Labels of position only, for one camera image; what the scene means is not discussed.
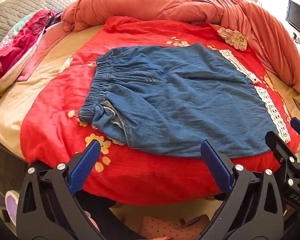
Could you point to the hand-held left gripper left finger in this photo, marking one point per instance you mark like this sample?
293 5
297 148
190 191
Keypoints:
86 165

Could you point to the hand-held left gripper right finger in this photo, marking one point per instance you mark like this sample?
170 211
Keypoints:
215 165

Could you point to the blue denim pants lace trim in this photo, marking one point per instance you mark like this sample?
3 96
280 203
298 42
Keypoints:
177 100

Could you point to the red floral blanket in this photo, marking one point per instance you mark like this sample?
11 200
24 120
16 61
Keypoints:
145 180

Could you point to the pink dotted garment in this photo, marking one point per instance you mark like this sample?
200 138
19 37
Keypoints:
165 227

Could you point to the lavender slipper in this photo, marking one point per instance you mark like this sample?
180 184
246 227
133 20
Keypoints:
11 205

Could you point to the black flat screen television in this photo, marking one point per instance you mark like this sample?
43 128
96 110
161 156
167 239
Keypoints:
297 17

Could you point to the pile of pink clothes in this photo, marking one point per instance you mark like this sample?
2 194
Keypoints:
22 40

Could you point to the salmon pink comforter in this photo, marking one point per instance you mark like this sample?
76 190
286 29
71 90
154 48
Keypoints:
165 2

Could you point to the grey quilted headboard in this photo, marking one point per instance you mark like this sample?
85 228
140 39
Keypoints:
27 5

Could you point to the grey bed frame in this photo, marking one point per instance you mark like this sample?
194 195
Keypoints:
5 170

